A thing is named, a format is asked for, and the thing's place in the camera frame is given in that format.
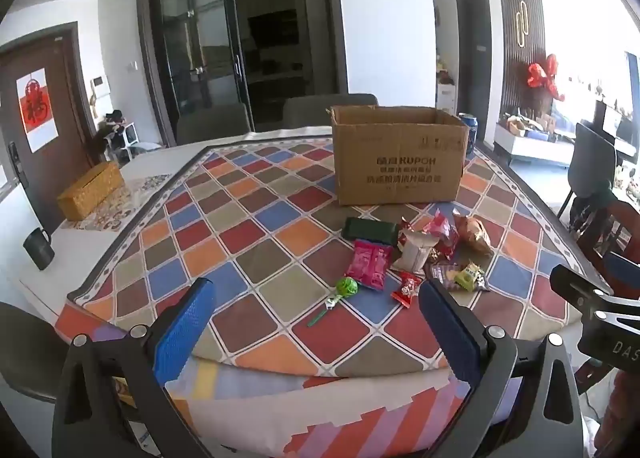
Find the black mug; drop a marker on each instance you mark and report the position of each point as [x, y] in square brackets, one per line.
[37, 250]

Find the gold wall ornament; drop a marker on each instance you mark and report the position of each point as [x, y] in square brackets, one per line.
[522, 23]

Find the white snack packet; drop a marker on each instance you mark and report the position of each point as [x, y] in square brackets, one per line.
[415, 250]

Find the yellow green candy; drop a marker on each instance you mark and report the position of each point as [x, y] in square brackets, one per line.
[470, 277]

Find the red snack packet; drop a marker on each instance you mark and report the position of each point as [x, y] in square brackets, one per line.
[441, 233]

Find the red candy packet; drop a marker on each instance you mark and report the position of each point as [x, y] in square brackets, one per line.
[406, 289]

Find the white low cabinet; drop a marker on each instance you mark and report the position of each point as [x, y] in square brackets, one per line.
[535, 145]

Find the pink snack packet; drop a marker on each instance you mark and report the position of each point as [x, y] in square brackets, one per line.
[369, 265]

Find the black piano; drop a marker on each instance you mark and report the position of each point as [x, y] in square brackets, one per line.
[620, 125]

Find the glass sliding door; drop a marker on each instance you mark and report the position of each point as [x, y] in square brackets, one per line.
[210, 38]

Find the grey dining chair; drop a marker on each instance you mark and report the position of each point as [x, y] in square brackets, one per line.
[212, 123]
[30, 353]
[310, 110]

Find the red paper-cut door poster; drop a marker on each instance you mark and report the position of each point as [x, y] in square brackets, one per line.
[36, 110]

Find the dark dining chair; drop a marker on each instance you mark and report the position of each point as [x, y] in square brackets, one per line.
[592, 163]

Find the dark green snack packet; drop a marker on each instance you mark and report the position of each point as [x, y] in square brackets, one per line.
[370, 230]

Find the small white cabinet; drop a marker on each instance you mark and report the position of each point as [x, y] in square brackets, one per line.
[446, 98]

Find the patterned placemat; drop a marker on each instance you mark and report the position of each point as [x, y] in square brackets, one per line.
[130, 200]

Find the dark slatted wall panel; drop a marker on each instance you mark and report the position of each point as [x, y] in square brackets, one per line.
[535, 13]

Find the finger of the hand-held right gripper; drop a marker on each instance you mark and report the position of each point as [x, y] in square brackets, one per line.
[625, 275]
[580, 293]

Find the brown entrance door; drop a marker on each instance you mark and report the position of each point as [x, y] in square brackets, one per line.
[65, 103]

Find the blue soda can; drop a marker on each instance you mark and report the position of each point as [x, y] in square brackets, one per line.
[468, 130]

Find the orange brown snack packet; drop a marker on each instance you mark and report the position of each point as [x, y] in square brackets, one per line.
[472, 233]

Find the green garment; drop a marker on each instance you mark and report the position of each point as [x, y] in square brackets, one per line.
[602, 198]

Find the brown purple snack packet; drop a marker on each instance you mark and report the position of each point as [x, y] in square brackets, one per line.
[442, 274]

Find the red knot decoration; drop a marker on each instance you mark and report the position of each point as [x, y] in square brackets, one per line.
[545, 73]

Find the wall intercom panel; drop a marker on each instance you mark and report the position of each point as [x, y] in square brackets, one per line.
[99, 86]

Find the colourful checked tablecloth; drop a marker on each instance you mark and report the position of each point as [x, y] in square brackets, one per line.
[270, 218]

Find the dark doorway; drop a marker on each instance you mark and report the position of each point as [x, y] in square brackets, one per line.
[472, 63]

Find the woven tissue box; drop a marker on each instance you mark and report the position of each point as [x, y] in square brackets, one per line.
[90, 190]

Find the white shoe rack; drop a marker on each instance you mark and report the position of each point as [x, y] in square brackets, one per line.
[122, 138]

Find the green lollipop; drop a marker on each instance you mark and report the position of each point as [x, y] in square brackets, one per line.
[346, 287]

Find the cardboard box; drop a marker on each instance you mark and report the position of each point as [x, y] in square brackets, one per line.
[395, 163]

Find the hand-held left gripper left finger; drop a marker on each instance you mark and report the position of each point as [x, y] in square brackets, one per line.
[182, 333]

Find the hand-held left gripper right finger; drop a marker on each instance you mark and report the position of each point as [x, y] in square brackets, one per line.
[445, 333]

